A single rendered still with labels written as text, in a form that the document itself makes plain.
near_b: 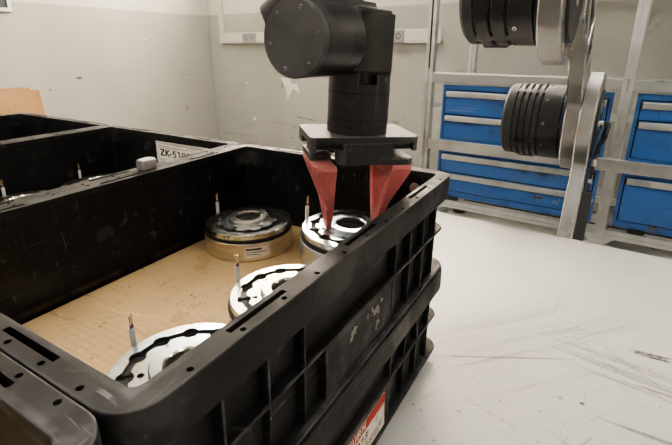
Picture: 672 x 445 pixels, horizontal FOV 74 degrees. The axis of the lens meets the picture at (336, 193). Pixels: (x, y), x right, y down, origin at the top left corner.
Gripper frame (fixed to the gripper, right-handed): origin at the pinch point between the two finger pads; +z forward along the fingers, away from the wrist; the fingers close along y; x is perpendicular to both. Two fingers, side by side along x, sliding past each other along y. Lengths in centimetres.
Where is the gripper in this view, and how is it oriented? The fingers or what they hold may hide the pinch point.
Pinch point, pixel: (351, 218)
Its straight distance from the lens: 45.9
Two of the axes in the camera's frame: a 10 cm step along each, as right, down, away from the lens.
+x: -2.4, -3.3, 9.1
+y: 9.7, -0.4, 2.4
